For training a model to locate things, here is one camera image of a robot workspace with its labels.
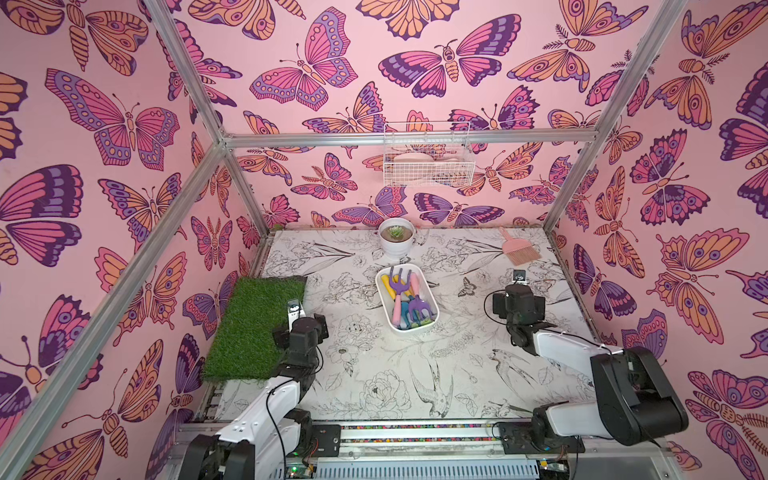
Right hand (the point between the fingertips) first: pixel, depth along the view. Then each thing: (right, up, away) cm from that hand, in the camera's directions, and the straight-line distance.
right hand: (513, 295), depth 92 cm
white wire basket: (-26, +44, +3) cm, 51 cm away
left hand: (-64, -6, -4) cm, 64 cm away
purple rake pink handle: (-29, -3, +2) cm, 29 cm away
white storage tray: (-33, -1, +6) cm, 33 cm away
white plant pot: (-35, +19, +14) cm, 43 cm away
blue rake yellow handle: (-37, 0, +6) cm, 38 cm away
